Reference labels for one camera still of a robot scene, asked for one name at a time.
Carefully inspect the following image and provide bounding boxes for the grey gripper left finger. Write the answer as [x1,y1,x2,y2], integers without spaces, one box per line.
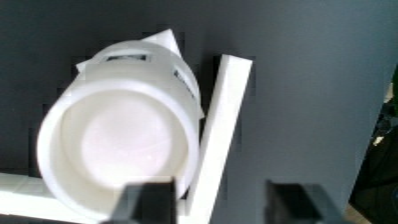
[103,177,178,224]

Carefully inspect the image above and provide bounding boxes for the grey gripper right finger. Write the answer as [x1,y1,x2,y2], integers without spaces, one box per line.
[265,181,346,224]

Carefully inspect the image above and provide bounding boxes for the white lamp shade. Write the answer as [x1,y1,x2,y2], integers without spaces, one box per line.
[37,41,202,220]

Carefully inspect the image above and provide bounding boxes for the white lamp base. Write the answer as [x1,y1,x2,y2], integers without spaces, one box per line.
[76,29,201,103]

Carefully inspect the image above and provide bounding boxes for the white front fence rail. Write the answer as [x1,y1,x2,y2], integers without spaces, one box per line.
[0,173,98,224]

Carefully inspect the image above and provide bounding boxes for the white fence rail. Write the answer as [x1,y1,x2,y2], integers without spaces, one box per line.
[178,55,252,224]
[0,173,98,224]

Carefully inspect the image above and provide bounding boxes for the white right fence rail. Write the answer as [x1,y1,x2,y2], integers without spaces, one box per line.
[178,55,252,224]

